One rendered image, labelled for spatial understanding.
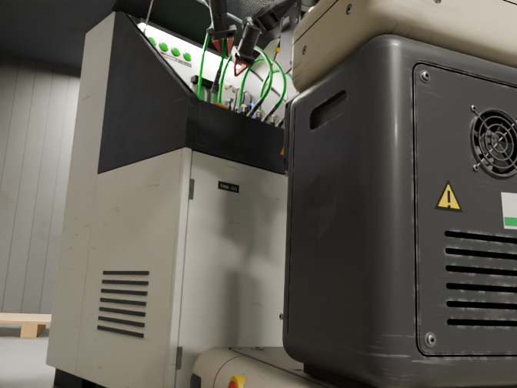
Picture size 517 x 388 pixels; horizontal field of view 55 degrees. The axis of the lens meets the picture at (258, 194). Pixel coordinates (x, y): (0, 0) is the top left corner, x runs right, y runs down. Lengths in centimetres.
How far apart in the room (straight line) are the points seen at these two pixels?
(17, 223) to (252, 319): 524
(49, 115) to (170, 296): 559
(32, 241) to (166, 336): 523
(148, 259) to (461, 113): 112
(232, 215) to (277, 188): 22
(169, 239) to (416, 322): 101
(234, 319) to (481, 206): 106
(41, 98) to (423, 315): 659
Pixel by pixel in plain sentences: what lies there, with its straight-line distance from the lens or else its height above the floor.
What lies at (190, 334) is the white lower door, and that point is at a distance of 146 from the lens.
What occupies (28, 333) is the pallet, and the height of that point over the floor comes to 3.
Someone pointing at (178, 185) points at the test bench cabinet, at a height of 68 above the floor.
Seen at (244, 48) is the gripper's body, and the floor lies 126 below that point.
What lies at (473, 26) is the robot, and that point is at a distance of 69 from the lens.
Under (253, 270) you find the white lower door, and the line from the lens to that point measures 159.
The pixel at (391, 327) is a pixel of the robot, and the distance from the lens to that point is 53.
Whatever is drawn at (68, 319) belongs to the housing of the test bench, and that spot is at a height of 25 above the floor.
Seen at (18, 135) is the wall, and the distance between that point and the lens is 681.
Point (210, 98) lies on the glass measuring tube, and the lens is 224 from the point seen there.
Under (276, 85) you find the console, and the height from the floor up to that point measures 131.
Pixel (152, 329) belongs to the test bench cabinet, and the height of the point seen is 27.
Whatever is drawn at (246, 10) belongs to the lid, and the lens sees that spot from 233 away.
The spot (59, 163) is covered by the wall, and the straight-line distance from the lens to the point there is 672.
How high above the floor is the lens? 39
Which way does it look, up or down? 11 degrees up
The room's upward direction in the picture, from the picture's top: 3 degrees clockwise
